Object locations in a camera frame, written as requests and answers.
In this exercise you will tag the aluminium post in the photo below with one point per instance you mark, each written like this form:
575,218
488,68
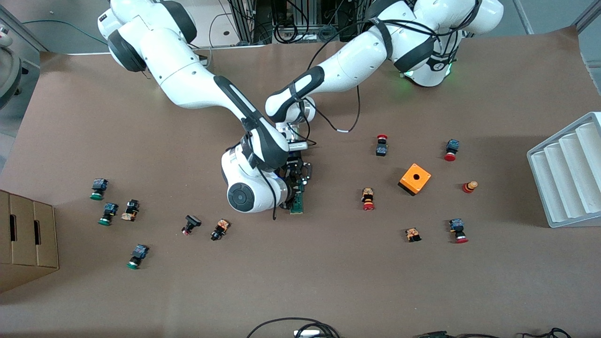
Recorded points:
589,15

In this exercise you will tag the orange button enclosure box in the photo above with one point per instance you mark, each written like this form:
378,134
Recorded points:
413,183

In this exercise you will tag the black selector switch orange base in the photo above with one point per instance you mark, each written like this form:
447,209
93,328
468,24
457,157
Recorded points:
220,228

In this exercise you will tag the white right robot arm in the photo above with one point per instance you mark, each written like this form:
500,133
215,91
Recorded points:
188,80

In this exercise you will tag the green push button blue base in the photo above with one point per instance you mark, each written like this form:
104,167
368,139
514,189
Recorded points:
109,211
98,186

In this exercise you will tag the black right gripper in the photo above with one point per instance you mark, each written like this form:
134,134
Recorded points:
288,189

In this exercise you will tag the red push button orange base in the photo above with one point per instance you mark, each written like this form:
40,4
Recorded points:
368,197

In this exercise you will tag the brown cardboard box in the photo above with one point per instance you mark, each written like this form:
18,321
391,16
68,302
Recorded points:
24,234
4,234
46,234

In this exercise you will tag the green terminal block module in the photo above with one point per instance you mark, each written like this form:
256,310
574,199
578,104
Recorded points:
297,206

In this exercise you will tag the red yellow button head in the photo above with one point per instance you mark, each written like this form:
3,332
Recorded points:
469,187

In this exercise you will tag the red push button black base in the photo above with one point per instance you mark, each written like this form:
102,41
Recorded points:
382,149

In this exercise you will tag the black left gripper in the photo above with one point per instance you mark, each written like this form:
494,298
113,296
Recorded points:
302,170

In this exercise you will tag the white slotted tray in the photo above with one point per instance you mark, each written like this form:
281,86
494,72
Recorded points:
566,178

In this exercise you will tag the aluminium rack frame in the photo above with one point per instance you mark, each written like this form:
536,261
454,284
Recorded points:
244,19

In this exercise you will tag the white plug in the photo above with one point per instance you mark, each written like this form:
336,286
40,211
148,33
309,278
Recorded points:
307,334

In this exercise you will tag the orange contact block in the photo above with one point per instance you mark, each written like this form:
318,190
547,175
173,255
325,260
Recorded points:
413,234

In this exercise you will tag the green push button white base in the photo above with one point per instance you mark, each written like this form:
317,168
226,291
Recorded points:
139,253

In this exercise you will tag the red push button blue base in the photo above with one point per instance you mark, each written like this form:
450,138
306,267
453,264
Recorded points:
452,148
458,229

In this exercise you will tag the black selector switch white base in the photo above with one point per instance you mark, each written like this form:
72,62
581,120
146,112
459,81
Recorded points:
130,210

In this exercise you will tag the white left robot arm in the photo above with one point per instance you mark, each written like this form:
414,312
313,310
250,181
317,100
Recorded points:
357,61

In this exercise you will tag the black flat button red base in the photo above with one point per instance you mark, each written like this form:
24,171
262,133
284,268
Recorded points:
191,221

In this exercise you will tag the grey round stand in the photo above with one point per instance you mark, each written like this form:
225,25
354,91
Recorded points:
8,70

